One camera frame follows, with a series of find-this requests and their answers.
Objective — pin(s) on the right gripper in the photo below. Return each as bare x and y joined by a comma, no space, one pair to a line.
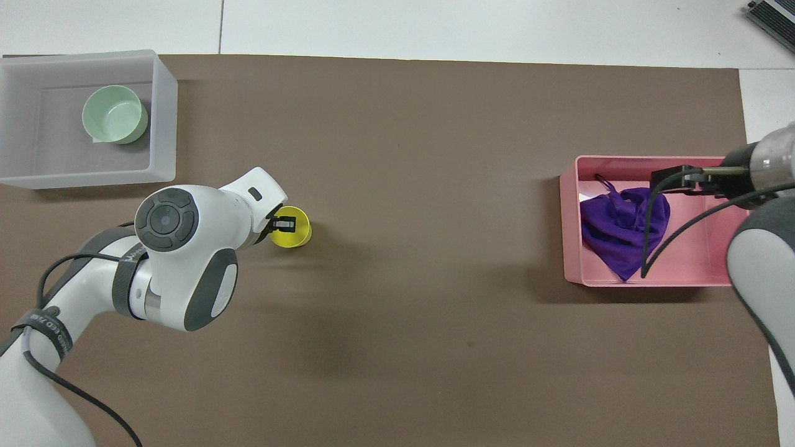
736,171

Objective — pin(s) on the purple cloth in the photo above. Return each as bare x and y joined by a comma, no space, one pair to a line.
615,230

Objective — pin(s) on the grey ribbed metal device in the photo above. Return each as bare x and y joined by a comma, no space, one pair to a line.
773,13

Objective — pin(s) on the translucent white plastic bin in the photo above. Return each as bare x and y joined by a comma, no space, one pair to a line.
163,124

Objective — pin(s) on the light green cup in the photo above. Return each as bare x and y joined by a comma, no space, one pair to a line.
115,115

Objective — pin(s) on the pink plastic box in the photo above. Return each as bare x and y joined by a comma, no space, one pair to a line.
677,270

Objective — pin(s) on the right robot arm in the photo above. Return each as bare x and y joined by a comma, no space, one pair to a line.
754,261

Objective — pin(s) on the yellow plastic cup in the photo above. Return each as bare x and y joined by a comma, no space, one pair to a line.
298,231

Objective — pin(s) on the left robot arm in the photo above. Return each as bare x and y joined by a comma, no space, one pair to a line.
186,261

